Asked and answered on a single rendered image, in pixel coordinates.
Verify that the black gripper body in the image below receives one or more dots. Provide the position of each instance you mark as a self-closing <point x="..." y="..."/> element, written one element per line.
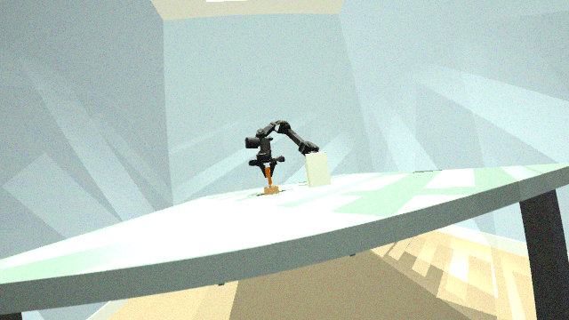
<point x="270" y="160"/>

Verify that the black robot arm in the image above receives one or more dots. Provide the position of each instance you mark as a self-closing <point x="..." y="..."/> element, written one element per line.
<point x="261" y="140"/>

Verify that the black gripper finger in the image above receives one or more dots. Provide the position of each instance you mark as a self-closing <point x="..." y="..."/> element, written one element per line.
<point x="272" y="167"/>
<point x="262" y="167"/>

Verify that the brown wooden block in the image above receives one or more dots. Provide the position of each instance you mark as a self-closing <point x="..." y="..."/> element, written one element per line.
<point x="271" y="190"/>

